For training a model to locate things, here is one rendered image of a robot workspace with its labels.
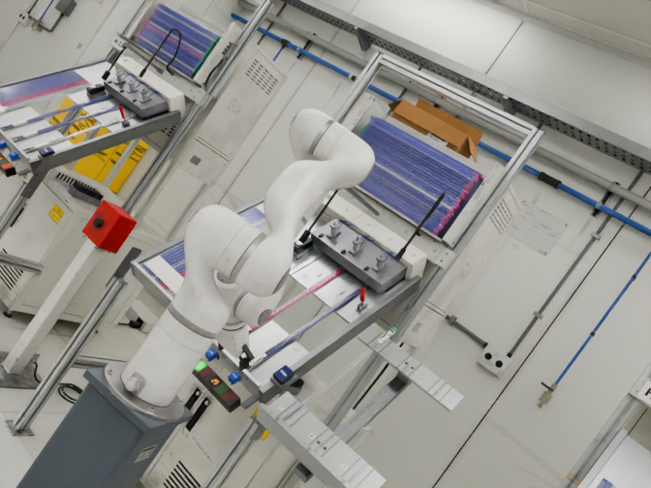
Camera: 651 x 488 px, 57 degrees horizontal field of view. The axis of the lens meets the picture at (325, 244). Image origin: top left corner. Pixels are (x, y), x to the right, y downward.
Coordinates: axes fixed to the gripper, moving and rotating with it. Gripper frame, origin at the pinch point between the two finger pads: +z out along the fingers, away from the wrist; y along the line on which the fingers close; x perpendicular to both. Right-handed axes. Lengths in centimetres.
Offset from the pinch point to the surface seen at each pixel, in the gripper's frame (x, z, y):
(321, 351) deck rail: 24.9, 9.6, 10.0
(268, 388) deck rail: 4.4, 9.0, 9.9
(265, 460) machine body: 5, 51, 9
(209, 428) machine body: -1, 55, -15
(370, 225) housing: 74, 2, -16
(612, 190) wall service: 240, 47, 16
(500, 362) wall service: 161, 124, 20
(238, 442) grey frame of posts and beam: -8.0, 21.8, 11.5
